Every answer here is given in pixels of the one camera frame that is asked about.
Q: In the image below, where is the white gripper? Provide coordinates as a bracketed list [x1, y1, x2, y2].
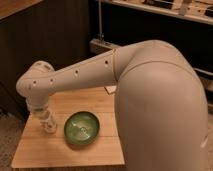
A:
[26, 98, 50, 120]

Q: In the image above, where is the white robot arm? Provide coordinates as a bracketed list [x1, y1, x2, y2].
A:
[16, 40, 208, 171]

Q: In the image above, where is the green ceramic bowl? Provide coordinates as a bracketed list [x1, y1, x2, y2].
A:
[64, 111, 100, 146]

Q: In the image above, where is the white paper packet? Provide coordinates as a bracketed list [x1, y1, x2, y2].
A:
[104, 86, 116, 94]

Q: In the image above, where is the wooden counter top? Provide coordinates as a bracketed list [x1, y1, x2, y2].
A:
[0, 0, 43, 20]

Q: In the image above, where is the metal shelf rack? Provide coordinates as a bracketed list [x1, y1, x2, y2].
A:
[89, 0, 213, 114]

